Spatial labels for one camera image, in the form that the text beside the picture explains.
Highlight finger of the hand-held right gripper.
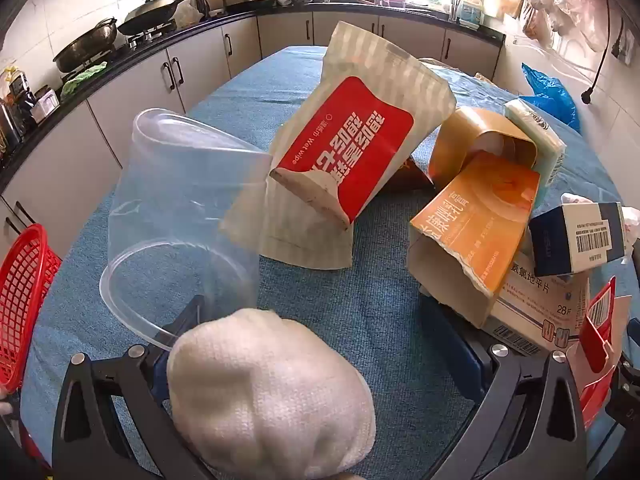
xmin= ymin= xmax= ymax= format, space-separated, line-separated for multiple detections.
xmin=605 ymin=356 xmax=640 ymax=429

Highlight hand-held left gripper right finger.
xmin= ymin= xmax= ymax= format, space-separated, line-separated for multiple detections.
xmin=422 ymin=295 xmax=588 ymax=480

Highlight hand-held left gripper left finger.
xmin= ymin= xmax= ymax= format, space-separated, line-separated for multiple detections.
xmin=52 ymin=296 xmax=217 ymax=480

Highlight red and white carton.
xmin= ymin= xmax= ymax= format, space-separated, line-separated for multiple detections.
xmin=567 ymin=276 xmax=635 ymax=431

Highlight white medicine box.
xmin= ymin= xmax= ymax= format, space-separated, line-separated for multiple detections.
xmin=482 ymin=260 xmax=592 ymax=358

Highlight torn orange carton box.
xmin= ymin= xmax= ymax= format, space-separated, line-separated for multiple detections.
xmin=406 ymin=151 xmax=542 ymax=329

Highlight navy and white box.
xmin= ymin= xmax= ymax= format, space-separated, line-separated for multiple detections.
xmin=528 ymin=201 xmax=629 ymax=277

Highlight red plastic basket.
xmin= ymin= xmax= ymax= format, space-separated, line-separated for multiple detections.
xmin=0 ymin=223 xmax=64 ymax=396

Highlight clear plastic cup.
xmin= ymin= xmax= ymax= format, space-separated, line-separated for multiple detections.
xmin=99 ymin=107 xmax=275 ymax=356

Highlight dark red packet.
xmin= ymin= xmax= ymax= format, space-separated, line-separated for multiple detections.
xmin=384 ymin=154 xmax=435 ymax=194

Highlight tan paper cup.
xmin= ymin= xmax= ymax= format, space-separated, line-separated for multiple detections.
xmin=428 ymin=106 xmax=538 ymax=196

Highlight pale green tissue packet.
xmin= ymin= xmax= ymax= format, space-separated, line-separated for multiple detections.
xmin=503 ymin=98 xmax=568 ymax=189

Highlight beige striped wet wipe packet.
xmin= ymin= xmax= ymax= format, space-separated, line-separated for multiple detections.
xmin=219 ymin=21 xmax=458 ymax=273

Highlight person's left hand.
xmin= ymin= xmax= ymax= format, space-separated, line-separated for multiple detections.
xmin=167 ymin=309 xmax=377 ymax=480

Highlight blue tablecloth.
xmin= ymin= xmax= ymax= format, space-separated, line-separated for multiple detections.
xmin=20 ymin=45 xmax=640 ymax=480

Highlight blue plastic bag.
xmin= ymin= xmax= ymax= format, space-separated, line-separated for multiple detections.
xmin=519 ymin=62 xmax=582 ymax=135

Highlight green cloth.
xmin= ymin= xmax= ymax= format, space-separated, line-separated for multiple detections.
xmin=60 ymin=61 xmax=109 ymax=99

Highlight grey kitchen cabinets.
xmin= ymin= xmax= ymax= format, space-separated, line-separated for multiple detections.
xmin=0 ymin=10 xmax=503 ymax=271

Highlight black frying pan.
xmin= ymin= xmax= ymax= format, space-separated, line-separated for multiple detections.
xmin=52 ymin=17 xmax=119 ymax=74

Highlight gas stove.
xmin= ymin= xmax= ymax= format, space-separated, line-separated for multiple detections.
xmin=125 ymin=22 xmax=178 ymax=50

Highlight white plastic container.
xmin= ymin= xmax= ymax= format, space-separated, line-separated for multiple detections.
xmin=457 ymin=0 xmax=487 ymax=28

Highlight black countertop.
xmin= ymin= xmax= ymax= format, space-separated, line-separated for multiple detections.
xmin=0 ymin=2 xmax=505 ymax=196

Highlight black wok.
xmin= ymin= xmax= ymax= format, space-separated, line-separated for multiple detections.
xmin=116 ymin=0 xmax=205 ymax=37

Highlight hanging plastic bags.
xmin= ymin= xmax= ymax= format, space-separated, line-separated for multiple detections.
xmin=520 ymin=0 xmax=623 ymax=53

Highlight black power cable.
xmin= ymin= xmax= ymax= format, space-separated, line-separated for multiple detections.
xmin=580 ymin=0 xmax=637 ymax=107

